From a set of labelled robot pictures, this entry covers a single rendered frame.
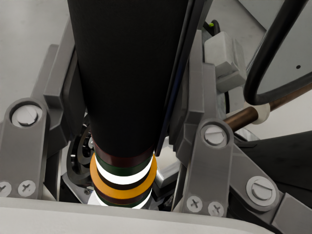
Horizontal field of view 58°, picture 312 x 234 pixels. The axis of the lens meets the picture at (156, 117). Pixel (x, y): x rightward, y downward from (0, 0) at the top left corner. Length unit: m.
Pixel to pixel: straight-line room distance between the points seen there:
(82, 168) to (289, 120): 0.36
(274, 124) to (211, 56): 0.18
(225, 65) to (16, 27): 2.06
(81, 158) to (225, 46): 0.37
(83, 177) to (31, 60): 1.88
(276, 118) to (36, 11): 2.26
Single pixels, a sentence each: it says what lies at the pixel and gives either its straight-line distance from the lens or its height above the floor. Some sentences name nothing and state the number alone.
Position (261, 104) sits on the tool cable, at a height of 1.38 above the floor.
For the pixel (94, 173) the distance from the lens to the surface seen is 0.18.
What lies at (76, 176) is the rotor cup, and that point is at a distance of 0.37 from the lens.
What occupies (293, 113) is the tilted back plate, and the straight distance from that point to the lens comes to 0.55.
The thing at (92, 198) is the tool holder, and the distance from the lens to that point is 0.30.
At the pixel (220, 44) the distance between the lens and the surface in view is 0.61.
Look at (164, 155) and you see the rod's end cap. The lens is 0.22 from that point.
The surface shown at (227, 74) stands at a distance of 0.60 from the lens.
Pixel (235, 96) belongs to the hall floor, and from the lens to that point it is 2.09.
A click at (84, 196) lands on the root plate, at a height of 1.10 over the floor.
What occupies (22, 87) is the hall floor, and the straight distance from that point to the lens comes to 2.06.
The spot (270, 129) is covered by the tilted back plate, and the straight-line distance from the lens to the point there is 0.55.
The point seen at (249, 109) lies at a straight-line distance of 0.26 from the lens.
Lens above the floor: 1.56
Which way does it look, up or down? 58 degrees down
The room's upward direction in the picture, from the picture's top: 11 degrees clockwise
